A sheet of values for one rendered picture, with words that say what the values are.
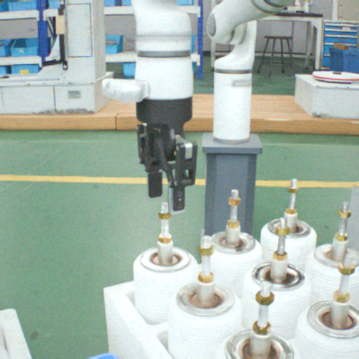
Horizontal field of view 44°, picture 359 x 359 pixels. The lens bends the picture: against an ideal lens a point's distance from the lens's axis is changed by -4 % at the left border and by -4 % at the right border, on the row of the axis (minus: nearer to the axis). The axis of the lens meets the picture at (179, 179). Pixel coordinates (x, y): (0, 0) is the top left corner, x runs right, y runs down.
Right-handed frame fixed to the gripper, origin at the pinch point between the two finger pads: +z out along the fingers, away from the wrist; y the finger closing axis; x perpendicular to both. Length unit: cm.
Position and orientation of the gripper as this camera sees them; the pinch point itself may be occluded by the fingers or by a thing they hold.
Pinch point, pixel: (165, 195)
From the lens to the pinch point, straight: 64.5
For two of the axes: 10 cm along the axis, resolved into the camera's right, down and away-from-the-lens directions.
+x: -8.8, 1.5, -4.4
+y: -4.7, -2.9, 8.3
